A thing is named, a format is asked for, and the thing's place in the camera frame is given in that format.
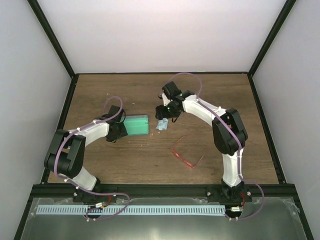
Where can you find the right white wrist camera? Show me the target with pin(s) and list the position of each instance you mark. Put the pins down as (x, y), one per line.
(164, 98)

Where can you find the black aluminium frame rail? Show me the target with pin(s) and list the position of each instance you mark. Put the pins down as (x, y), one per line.
(59, 190)

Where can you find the light blue slotted cable duct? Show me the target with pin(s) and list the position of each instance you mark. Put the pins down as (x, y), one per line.
(133, 210)

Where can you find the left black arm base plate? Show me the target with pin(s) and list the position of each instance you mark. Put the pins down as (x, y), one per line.
(81, 196)

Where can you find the light blue cleaning cloth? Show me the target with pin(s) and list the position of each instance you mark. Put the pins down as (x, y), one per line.
(162, 124)

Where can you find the teal glasses case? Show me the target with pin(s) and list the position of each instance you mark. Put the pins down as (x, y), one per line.
(136, 125)

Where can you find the metal front plate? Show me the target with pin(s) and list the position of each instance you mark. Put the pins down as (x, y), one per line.
(275, 218)

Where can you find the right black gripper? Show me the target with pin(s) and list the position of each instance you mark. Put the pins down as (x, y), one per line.
(161, 114)

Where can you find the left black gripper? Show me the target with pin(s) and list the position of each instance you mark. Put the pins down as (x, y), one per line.
(123, 133)

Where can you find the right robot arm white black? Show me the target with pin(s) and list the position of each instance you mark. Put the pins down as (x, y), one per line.
(229, 133)

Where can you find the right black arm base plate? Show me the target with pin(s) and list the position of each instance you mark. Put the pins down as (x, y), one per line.
(217, 193)

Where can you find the red transparent sunglasses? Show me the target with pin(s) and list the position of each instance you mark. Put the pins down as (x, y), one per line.
(189, 150)

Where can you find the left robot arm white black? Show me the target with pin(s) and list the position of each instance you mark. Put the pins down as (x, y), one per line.
(65, 156)

